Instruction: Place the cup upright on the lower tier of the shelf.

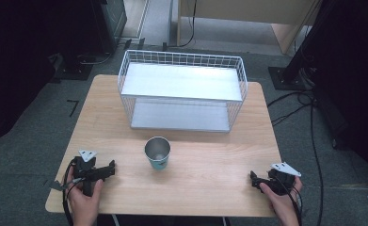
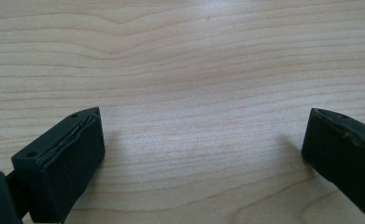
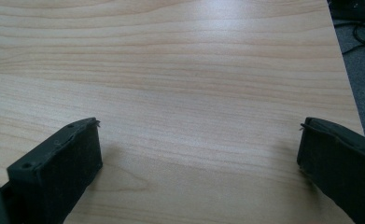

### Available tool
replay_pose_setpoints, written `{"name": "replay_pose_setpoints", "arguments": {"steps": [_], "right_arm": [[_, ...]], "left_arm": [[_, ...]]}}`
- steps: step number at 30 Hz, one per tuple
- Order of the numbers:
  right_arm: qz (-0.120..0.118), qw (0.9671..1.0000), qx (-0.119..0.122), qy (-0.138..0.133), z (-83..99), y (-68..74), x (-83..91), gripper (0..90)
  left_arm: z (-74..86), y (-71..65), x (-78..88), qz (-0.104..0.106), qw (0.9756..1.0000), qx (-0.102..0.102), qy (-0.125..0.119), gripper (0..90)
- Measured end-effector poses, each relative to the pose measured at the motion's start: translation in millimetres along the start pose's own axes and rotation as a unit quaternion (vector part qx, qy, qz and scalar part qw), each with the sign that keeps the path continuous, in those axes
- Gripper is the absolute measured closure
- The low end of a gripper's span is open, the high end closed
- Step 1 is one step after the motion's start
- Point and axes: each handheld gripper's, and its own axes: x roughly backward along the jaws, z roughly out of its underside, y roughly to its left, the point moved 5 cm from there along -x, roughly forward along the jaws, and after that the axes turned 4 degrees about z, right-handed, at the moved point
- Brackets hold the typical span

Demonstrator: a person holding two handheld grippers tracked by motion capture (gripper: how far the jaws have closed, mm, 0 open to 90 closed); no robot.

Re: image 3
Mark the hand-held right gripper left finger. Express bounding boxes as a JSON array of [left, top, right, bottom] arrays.
[[0, 117, 104, 224]]

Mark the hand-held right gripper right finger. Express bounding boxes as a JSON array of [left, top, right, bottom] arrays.
[[296, 117, 365, 224]]

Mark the dark equipment base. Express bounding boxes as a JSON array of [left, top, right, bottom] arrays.
[[327, 0, 365, 22]]

